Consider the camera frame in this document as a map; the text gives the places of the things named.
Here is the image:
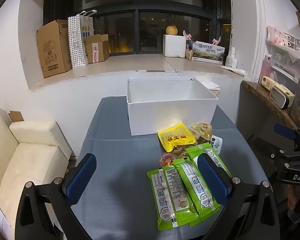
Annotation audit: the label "brown snack packet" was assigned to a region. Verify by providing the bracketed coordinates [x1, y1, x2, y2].
[196, 138, 212, 147]

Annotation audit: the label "pink jelly cup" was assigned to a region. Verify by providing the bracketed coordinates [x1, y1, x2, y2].
[159, 152, 178, 168]

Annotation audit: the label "stone window sill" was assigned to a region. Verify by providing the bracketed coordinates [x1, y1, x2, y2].
[29, 54, 248, 90]

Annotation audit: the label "white plastic bottle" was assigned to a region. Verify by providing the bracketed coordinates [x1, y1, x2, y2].
[226, 47, 238, 68]

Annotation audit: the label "large cardboard box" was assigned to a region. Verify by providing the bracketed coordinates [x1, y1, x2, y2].
[36, 19, 73, 78]

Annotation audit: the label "pink floral pack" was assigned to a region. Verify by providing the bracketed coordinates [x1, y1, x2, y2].
[266, 25, 289, 46]

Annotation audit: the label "white folded cloth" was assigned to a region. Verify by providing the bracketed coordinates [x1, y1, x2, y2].
[200, 80, 220, 96]

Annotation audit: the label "pink bottle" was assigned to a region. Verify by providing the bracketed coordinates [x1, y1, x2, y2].
[261, 55, 272, 77]

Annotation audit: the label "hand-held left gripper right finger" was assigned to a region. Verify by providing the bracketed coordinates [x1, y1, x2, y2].
[197, 153, 280, 240]

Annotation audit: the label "white black snack packet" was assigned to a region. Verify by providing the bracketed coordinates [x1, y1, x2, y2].
[210, 137, 223, 155]

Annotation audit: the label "blue grey tablecloth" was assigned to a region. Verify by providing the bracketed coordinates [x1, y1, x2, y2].
[72, 96, 269, 240]

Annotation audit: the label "white bag coloured squares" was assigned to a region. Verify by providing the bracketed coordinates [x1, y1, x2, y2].
[79, 9, 97, 65]

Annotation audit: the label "small white black appliance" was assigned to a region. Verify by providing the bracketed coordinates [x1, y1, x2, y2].
[269, 87, 292, 110]

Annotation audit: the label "dotted white paper bag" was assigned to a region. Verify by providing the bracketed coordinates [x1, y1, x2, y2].
[67, 14, 89, 69]

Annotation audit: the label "person's right hand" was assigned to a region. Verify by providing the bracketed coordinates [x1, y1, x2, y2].
[286, 184, 300, 212]

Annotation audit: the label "yellow snack pouch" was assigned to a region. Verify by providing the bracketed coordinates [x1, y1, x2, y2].
[157, 122, 198, 152]

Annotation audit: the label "small open cardboard box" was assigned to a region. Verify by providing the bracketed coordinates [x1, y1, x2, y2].
[83, 34, 111, 64]

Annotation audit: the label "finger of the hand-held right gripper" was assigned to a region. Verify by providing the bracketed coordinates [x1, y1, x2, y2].
[274, 123, 300, 153]
[250, 136, 294, 170]

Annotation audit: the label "cream leather sofa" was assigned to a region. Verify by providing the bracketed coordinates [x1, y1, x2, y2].
[0, 102, 73, 240]

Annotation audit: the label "yellow tissue pack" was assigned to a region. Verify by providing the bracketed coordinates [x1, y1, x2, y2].
[261, 76, 278, 92]
[275, 84, 295, 101]

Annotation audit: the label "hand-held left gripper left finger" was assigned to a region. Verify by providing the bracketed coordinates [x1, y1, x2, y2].
[15, 153, 97, 240]

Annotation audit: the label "green snack packet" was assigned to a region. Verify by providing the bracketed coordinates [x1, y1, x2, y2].
[162, 165, 199, 227]
[173, 156, 221, 218]
[186, 145, 232, 178]
[147, 169, 177, 231]

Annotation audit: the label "black window frame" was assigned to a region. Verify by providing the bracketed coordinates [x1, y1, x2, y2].
[43, 0, 232, 55]

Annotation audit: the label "dark wooden side table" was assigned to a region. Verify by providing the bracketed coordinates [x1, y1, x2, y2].
[239, 80, 300, 155]

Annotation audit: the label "flat printed carton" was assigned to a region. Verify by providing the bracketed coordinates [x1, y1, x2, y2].
[186, 40, 227, 65]

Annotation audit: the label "white foam box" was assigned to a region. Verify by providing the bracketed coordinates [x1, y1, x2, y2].
[162, 34, 187, 58]

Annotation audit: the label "clear plastic drawer unit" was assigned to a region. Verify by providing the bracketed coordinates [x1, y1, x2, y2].
[265, 26, 300, 83]

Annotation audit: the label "flat cardboard piece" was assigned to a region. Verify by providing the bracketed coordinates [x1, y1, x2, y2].
[7, 110, 24, 122]

